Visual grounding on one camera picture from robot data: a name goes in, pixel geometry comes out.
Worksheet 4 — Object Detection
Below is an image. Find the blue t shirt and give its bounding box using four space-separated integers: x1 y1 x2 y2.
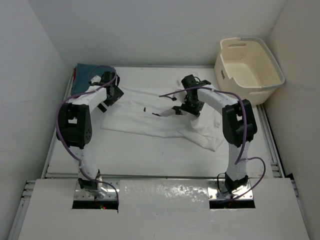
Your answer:
71 63 115 95

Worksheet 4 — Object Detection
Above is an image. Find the white t shirt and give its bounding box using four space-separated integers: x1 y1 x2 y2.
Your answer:
101 82 225 152

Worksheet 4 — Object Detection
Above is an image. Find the red t shirt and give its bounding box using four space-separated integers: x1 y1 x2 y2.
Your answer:
70 67 77 90

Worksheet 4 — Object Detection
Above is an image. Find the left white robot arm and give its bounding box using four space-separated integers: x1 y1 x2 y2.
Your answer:
55 71 124 193

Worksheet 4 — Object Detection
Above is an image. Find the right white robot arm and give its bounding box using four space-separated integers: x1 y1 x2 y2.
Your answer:
173 74 258 194

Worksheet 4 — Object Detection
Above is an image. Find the cream laundry basket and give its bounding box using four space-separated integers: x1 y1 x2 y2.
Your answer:
214 37 286 106

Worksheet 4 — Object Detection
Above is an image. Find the reflective foil panel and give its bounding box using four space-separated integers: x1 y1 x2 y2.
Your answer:
119 179 209 214

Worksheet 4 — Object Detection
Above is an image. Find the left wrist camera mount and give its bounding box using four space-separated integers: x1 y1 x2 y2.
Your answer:
90 75 101 85

